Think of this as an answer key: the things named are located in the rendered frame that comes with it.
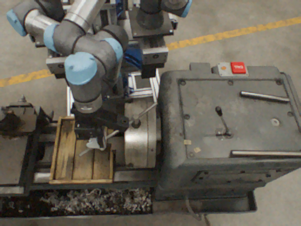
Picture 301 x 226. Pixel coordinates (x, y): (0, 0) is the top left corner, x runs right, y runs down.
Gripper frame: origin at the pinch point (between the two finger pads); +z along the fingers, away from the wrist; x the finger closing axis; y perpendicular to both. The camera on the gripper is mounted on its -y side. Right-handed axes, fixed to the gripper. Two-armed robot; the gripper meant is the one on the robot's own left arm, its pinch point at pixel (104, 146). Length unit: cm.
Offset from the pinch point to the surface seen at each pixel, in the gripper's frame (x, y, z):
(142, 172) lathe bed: -13.7, -13.3, 41.7
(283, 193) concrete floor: -37, -135, 127
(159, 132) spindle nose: -13.3, -20.4, 9.8
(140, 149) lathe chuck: -6.0, -12.2, 10.6
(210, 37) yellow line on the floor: -210, -101, 78
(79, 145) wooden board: -27.3, 19.3, 35.4
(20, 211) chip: -10, 59, 75
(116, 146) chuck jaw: -12.1, -2.2, 17.1
